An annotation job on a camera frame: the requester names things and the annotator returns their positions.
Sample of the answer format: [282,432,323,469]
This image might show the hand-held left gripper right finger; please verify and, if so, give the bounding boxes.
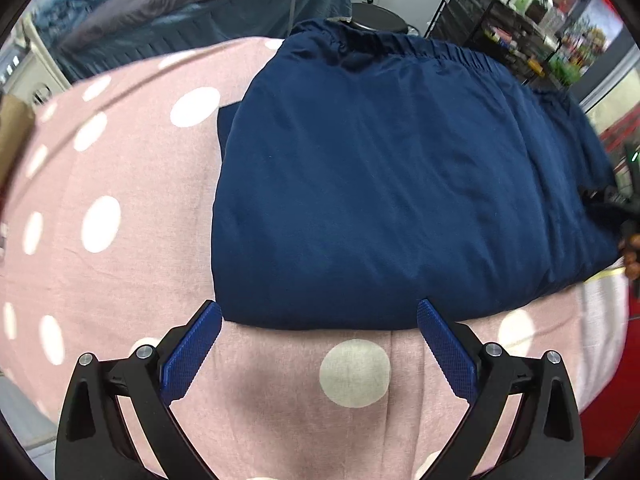
[416,299,586,480]

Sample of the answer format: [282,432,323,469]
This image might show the crumpled light blue bedding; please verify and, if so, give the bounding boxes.
[34,0,128,47]

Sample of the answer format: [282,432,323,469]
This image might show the white cabinet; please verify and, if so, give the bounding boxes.
[0,19,72,108]

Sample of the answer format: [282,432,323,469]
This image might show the brown cardboard box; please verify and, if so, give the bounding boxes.
[0,94,37,188]

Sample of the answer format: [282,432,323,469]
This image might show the black wire rack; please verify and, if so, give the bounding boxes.
[424,0,568,86]

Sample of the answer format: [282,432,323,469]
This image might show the black round stool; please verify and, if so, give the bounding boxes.
[349,2,422,37]

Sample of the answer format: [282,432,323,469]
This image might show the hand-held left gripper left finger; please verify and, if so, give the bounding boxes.
[54,300,223,480]

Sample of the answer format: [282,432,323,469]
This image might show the grey blanket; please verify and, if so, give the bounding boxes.
[54,0,333,56]

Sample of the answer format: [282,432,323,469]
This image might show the pink polka dot bed sheet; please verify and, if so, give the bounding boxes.
[0,35,632,480]

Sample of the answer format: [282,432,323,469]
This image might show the person's right hand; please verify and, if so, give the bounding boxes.
[618,234,640,281]

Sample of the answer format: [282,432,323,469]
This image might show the red plastic tub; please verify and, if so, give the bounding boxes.
[575,370,640,463]

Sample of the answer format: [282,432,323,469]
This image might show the navy blue pants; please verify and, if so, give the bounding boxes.
[211,19,625,331]

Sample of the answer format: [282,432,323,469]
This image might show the shelf with colourful goods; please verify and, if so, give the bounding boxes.
[495,0,628,88]

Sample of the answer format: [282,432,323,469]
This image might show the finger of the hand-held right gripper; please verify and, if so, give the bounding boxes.
[580,186,630,218]

